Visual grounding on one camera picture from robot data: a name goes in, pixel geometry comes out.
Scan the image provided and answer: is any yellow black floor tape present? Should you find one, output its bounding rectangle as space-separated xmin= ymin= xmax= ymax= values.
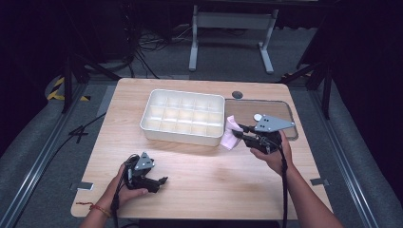
xmin=47 ymin=76 xmax=91 ymax=103

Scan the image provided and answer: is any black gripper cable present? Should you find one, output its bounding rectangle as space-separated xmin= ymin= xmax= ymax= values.
xmin=275 ymin=141 xmax=289 ymax=228
xmin=110 ymin=154 xmax=141 ymax=228

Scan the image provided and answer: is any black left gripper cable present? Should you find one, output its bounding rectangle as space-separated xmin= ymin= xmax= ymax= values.
xmin=110 ymin=154 xmax=141 ymax=228

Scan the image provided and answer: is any pink sock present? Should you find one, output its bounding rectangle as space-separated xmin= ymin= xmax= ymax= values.
xmin=220 ymin=115 xmax=245 ymax=151

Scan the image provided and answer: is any tangle of black floor cables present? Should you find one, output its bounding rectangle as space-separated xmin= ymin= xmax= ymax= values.
xmin=125 ymin=23 xmax=198 ymax=80

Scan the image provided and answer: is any person's left hand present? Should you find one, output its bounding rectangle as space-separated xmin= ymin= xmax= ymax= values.
xmin=100 ymin=162 xmax=150 ymax=213

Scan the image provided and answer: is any red string bracelet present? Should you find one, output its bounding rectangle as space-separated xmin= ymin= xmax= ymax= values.
xmin=75 ymin=201 xmax=112 ymax=219

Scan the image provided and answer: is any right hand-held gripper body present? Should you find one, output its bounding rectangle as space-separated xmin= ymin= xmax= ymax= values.
xmin=243 ymin=113 xmax=297 ymax=156

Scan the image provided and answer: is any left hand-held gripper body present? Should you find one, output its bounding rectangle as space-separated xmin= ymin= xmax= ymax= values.
xmin=124 ymin=151 xmax=157 ymax=191

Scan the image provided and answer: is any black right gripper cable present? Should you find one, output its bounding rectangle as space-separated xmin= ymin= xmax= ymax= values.
xmin=275 ymin=141 xmax=289 ymax=228

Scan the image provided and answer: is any white metal desk frame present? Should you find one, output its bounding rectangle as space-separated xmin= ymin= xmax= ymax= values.
xmin=188 ymin=4 xmax=279 ymax=75

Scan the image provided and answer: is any white compartment storage box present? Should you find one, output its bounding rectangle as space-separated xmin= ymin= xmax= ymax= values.
xmin=139 ymin=88 xmax=226 ymax=147

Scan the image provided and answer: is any person's right hand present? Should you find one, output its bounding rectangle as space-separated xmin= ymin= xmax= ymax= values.
xmin=249 ymin=130 xmax=294 ymax=178

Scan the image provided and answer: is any black tripod stand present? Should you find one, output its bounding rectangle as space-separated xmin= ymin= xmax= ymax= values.
xmin=60 ymin=51 xmax=122 ymax=114
xmin=278 ymin=60 xmax=335 ymax=121

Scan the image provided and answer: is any aluminium floor rail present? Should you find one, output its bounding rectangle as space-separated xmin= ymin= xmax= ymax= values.
xmin=0 ymin=83 xmax=89 ymax=228
xmin=307 ymin=89 xmax=380 ymax=228

